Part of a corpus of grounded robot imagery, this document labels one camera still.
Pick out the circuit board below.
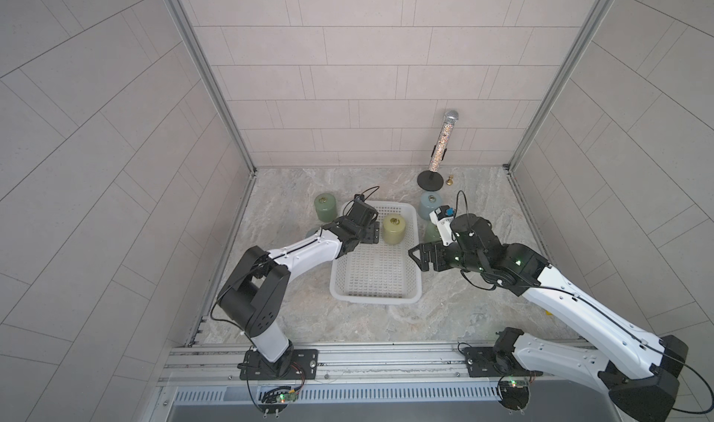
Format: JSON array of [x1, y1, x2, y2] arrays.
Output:
[[498, 379, 530, 412], [260, 386, 299, 418]]

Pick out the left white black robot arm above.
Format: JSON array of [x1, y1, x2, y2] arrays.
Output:
[[214, 193, 379, 374]]

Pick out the left circuit board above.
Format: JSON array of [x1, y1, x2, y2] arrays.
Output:
[[260, 386, 299, 418]]

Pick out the aluminium rail frame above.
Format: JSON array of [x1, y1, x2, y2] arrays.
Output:
[[158, 338, 608, 390]]

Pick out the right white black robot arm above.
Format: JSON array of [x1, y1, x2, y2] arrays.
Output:
[[408, 206, 688, 421]]

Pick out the yellow-green canister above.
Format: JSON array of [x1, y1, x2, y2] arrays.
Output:
[[381, 214, 407, 245]]

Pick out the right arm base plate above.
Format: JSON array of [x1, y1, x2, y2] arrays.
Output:
[[459, 346, 543, 378]]

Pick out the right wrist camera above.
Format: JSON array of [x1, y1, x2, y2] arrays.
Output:
[[429, 206, 455, 247]]

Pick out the green canister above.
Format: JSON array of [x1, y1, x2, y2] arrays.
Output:
[[422, 223, 442, 244], [313, 193, 338, 223]]

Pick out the right circuit board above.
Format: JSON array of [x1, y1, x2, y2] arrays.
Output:
[[498, 379, 530, 412]]

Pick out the white plastic perforated basket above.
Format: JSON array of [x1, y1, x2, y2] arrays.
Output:
[[330, 201, 422, 305]]

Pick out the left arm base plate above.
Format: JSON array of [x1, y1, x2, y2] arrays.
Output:
[[238, 348, 319, 380]]

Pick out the sprinkle tube on black stand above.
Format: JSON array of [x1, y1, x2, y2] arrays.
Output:
[[416, 110, 459, 191]]

